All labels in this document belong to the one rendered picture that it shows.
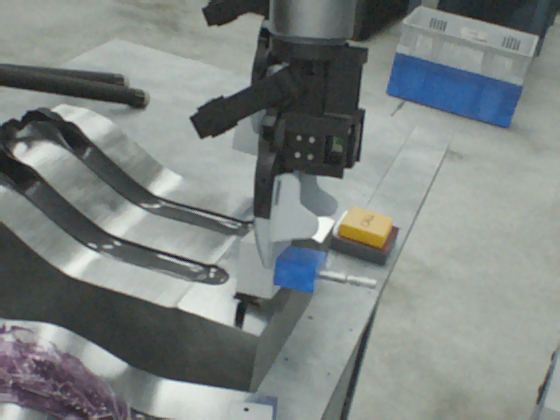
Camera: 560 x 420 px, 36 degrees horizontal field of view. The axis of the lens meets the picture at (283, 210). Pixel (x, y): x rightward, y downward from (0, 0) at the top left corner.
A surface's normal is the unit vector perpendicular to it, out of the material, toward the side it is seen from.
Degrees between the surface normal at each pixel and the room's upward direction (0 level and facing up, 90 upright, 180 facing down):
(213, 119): 85
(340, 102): 82
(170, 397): 0
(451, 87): 91
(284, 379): 0
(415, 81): 90
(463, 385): 0
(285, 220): 72
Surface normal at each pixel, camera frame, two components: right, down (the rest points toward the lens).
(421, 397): 0.17, -0.86
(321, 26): 0.19, 0.32
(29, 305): -0.32, 0.40
